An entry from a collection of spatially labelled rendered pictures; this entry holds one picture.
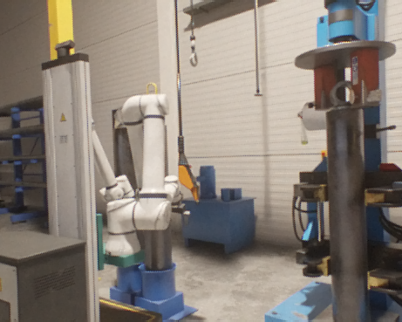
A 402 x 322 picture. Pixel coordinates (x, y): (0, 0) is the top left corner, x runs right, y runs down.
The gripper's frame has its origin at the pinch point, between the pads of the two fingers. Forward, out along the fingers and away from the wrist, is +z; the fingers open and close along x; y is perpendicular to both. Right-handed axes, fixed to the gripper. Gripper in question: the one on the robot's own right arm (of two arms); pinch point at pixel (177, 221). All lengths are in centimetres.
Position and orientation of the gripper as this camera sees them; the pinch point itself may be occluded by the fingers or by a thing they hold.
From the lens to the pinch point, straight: 255.9
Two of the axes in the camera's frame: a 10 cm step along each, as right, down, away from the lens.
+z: 1.2, 9.0, 4.2
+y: -4.3, 4.3, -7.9
